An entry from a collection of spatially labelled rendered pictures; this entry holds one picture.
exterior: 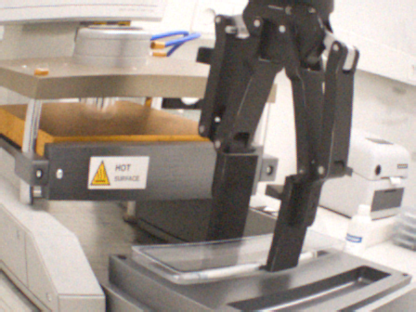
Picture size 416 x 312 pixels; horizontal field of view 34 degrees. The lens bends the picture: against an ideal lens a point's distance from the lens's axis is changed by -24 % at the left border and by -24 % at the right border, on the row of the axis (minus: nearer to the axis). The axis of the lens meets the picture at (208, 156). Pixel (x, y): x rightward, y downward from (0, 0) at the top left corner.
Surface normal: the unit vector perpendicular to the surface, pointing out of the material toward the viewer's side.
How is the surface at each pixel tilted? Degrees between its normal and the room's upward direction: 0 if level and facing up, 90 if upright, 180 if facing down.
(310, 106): 74
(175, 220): 90
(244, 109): 106
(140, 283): 90
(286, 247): 89
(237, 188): 90
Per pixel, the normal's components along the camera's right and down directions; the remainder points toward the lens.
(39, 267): -0.74, 0.00
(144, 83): 0.65, 0.24
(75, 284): 0.54, -0.58
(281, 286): 0.16, -0.97
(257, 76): 0.58, 0.50
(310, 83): 0.67, -0.04
